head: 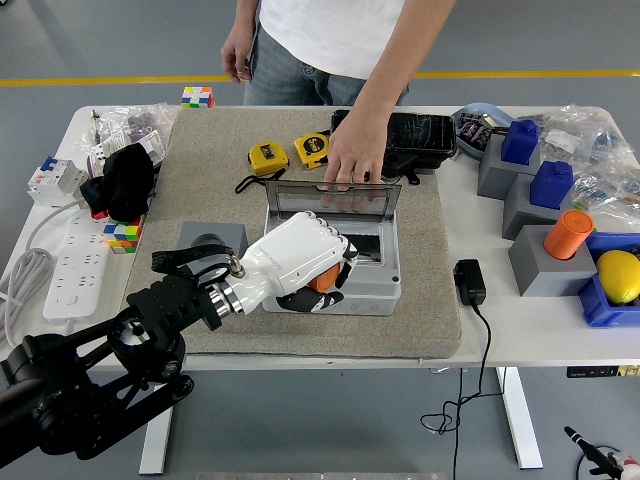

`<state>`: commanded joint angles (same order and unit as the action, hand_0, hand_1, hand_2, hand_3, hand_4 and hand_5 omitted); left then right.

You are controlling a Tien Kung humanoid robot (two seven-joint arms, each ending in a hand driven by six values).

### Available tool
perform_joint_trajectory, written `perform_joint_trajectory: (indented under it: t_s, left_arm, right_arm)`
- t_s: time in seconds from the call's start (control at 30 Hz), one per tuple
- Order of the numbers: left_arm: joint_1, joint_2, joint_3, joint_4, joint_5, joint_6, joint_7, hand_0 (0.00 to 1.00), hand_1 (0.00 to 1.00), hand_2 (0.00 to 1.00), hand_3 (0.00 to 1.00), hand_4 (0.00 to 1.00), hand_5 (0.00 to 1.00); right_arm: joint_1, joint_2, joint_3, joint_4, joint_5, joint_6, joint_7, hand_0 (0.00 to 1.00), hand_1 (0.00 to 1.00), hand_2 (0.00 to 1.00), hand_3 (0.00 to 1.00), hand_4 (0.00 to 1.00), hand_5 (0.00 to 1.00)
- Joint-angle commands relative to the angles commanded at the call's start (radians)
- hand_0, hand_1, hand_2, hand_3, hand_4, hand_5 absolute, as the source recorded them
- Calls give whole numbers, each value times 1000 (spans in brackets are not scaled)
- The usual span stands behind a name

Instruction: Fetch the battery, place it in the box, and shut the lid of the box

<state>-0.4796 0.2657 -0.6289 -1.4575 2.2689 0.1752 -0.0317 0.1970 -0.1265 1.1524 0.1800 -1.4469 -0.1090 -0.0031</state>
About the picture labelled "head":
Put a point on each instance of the dark chip packets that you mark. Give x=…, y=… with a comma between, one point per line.
x=475, y=131

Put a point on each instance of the smoky transparent box lid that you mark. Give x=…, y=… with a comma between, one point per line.
x=300, y=200

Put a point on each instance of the blue bottle-shaped block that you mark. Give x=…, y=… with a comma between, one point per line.
x=550, y=185
x=520, y=142

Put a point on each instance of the grey-brown mat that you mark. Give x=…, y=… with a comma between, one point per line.
x=300, y=335

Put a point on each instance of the person's right hand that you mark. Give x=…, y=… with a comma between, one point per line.
x=235, y=57

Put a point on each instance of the black table control panel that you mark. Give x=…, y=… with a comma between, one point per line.
x=595, y=372

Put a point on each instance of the light blue dish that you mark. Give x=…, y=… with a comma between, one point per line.
x=475, y=111

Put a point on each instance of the white circuit breaker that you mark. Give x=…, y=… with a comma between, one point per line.
x=55, y=180

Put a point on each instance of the clear bags of small parts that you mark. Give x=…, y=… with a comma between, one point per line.
x=125, y=117

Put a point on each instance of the colourful puzzle cube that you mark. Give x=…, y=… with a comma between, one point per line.
x=197, y=96
x=122, y=236

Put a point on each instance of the thin metal pen tool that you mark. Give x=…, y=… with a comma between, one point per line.
x=95, y=125

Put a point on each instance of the clear bags of components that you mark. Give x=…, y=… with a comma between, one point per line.
x=600, y=150

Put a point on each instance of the white power strip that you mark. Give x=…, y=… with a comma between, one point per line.
x=75, y=280

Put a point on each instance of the person's right forearm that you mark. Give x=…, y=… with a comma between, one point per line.
x=245, y=17

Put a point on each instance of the black plastic tray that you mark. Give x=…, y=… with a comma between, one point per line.
x=425, y=132

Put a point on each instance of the grey plastic junction box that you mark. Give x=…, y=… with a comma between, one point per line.
x=370, y=300

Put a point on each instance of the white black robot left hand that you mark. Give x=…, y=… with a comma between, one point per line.
x=295, y=255

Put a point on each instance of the black cloth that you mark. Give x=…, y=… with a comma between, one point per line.
x=125, y=180

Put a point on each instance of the grey block with round hole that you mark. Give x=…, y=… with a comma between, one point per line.
x=195, y=232

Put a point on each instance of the blue storage bin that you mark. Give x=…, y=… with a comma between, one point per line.
x=600, y=310

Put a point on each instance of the grey block holder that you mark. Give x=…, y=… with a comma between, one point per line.
x=545, y=275
x=495, y=175
x=520, y=215

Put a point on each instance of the yellow lemon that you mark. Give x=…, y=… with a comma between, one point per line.
x=620, y=275

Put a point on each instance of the person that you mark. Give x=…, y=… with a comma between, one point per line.
x=330, y=35

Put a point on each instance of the white table leg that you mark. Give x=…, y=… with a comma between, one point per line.
x=525, y=430
x=160, y=440

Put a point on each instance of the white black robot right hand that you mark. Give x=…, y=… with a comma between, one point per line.
x=592, y=455

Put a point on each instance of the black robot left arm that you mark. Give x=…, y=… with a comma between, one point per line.
x=150, y=310

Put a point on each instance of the person's left hand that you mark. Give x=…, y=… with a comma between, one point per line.
x=357, y=150

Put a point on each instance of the orange cylinder battery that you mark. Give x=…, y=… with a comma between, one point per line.
x=567, y=235
x=322, y=280

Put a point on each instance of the person's left forearm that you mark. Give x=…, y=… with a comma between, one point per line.
x=395, y=65

